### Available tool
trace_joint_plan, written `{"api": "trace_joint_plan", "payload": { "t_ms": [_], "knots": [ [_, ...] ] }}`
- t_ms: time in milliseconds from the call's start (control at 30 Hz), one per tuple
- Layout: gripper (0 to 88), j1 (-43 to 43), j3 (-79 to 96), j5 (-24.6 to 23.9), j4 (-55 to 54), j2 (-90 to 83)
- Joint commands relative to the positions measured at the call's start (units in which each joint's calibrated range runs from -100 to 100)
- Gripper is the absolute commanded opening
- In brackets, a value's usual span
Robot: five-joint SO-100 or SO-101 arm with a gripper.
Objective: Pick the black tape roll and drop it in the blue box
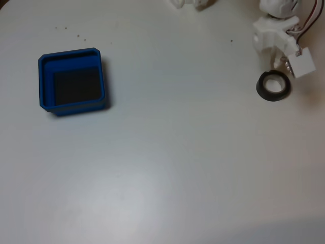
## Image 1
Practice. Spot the black tape roll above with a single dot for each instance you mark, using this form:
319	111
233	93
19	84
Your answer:
261	90

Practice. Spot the blue plastic box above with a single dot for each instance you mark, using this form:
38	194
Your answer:
73	109

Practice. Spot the black square pad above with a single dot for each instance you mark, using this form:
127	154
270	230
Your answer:
76	85

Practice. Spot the white camera box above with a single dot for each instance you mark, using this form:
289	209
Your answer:
302	63

